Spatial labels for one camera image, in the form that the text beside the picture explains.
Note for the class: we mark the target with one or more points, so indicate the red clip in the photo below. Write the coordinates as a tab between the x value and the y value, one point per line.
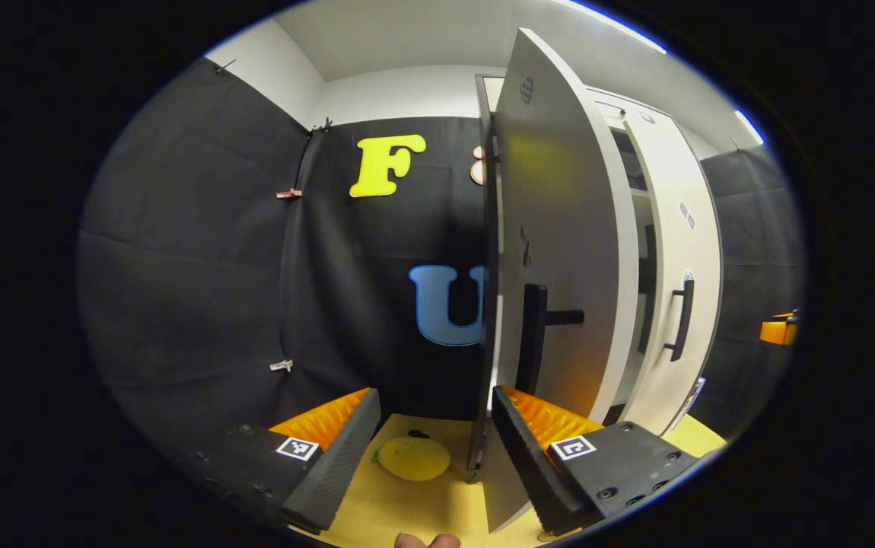
289	193

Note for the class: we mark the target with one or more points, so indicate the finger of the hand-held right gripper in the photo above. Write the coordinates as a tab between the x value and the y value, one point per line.
776	332

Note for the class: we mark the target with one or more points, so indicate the white clip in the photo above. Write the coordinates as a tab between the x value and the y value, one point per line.
281	366

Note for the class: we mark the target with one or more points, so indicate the beige cabinet drawer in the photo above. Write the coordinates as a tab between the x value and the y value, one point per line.
612	103

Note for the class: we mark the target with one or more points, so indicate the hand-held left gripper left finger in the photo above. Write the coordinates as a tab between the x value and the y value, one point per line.
342	457

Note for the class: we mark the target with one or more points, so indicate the white cabinet door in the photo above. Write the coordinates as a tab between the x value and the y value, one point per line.
673	228
559	228

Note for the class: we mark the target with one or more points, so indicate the yellow round object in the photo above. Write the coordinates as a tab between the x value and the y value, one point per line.
415	459

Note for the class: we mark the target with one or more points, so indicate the grey cabinet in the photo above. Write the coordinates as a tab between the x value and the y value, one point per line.
489	228

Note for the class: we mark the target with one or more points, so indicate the black clip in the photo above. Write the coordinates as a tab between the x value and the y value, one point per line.
322	126
224	67

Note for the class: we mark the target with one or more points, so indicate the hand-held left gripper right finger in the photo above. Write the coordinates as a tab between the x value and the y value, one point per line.
525	457

